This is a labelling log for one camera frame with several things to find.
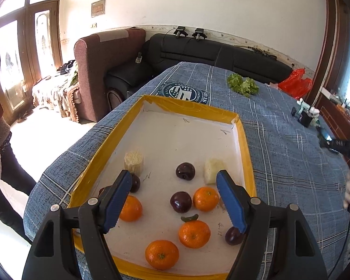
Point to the yellow rimmed white tray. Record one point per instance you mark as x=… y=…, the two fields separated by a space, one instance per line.
x=169 y=132

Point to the person in dark clothes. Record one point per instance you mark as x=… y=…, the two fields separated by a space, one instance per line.
x=14 y=175

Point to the black box with white items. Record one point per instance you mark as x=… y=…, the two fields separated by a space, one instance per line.
x=307 y=115

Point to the dark red plum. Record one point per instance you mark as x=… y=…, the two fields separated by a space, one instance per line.
x=234 y=237
x=135 y=186
x=185 y=171
x=103 y=191
x=181 y=202

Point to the maroon armchair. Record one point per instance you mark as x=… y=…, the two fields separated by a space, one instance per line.
x=95 y=55

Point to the blue plaid tablecloth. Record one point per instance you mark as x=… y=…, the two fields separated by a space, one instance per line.
x=288 y=163

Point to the patterned covered side table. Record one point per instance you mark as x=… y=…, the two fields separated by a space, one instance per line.
x=60 y=92

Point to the red plastic bag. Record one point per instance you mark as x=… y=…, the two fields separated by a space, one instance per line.
x=296 y=85

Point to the black device on sofa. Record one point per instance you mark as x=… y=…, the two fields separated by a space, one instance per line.
x=199 y=34
x=180 y=31

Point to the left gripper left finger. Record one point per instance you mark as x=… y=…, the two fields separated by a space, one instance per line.
x=53 y=253

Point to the black leather sofa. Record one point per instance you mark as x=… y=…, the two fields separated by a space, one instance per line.
x=164 y=51

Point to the black smartphone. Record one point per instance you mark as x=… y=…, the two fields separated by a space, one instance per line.
x=325 y=135

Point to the wooden glass door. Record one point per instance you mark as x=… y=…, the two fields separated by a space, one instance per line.
x=29 y=51

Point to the wooden side cabinet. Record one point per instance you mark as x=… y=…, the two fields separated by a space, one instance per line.
x=334 y=114

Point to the pale corn piece with leaf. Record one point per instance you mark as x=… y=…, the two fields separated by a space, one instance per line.
x=211 y=169

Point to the small wall notice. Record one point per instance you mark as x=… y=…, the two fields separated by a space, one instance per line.
x=97 y=8

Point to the green lettuce bunch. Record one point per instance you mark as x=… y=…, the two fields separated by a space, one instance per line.
x=243 y=86

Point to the orange tangerine with leaf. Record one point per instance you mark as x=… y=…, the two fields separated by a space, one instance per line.
x=194 y=233

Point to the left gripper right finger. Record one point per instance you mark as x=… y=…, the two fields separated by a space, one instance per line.
x=296 y=254

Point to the pale corn cob piece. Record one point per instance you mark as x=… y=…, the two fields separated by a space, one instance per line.
x=133 y=162

